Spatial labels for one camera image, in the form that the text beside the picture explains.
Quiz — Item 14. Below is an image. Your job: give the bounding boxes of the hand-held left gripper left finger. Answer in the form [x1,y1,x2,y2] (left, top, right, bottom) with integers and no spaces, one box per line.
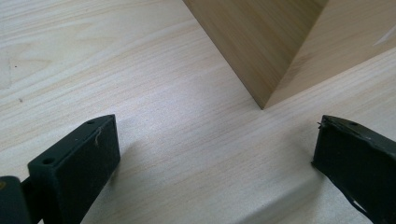
[20,114,121,224]

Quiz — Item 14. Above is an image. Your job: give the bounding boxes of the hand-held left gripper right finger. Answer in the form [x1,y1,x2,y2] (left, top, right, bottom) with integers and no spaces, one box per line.
[311,114,396,224]

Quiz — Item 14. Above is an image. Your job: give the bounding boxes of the light wooden box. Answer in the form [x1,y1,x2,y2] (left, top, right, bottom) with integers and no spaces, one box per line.
[181,0,396,110]

